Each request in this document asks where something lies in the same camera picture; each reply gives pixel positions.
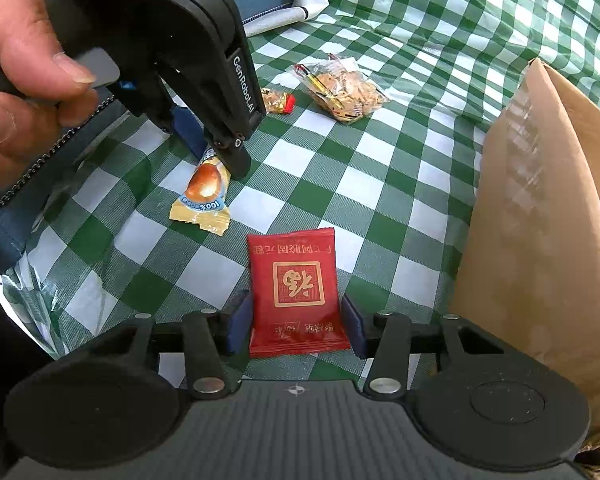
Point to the cardboard box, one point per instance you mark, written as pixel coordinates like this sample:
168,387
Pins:
520,260

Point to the green checkered cloth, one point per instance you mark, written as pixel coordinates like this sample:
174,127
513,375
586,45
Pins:
380,170

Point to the golden chestnut snack packet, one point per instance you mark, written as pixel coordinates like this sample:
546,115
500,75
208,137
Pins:
205,187

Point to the red snack packet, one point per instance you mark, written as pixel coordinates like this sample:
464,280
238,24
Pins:
295,280

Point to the grey fabric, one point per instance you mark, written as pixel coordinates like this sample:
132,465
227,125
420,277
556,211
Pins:
275,21

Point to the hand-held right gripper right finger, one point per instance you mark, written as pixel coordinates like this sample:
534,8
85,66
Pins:
353,328

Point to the small orange candy packet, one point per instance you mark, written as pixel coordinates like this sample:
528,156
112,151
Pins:
275,100

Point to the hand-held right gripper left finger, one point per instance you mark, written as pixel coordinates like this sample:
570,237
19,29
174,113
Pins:
237,326

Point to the clear cracker packet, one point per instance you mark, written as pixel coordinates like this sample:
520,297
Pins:
345,92

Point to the person's left hand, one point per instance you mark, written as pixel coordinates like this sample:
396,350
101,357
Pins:
15,25

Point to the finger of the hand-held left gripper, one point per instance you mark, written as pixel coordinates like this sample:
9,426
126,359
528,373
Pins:
232,157
190,130

